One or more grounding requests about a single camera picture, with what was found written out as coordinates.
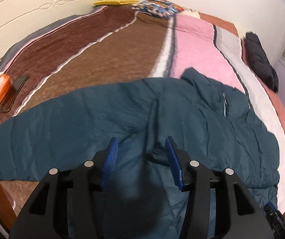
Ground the teal puffer jacket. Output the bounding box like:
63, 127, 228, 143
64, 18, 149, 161
0, 68, 280, 238

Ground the black smartphone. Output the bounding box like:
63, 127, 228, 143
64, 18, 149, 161
0, 75, 29, 113

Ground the striped fleece bed blanket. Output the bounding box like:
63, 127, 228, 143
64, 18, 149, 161
0, 6, 285, 210

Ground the yellow pillow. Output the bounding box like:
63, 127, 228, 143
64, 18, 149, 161
94, 0, 139, 7

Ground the colourful patterned pillow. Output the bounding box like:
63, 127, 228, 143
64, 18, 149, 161
132, 0, 185, 19

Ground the black folded jacket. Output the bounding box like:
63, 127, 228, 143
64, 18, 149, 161
245, 32, 279, 93

